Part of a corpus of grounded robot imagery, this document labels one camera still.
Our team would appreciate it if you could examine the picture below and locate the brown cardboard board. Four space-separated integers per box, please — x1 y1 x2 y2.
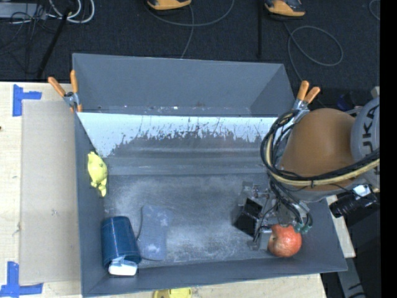
19 99 81 286

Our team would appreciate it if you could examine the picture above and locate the grey metal bin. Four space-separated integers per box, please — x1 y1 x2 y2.
71 53 349 297

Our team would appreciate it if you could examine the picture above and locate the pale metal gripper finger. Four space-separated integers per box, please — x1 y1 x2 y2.
247 226 274 251
238 181 272 209

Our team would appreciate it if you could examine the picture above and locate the red apple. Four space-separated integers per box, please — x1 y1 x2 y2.
267 223 303 258

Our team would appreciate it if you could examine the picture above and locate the blue ribbed cup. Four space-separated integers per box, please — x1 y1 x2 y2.
100 215 143 268

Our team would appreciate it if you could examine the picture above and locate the yellow toy animal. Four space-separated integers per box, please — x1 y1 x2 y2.
87 151 109 197

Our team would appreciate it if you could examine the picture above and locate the black box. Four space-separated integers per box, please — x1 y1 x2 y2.
231 197 264 237

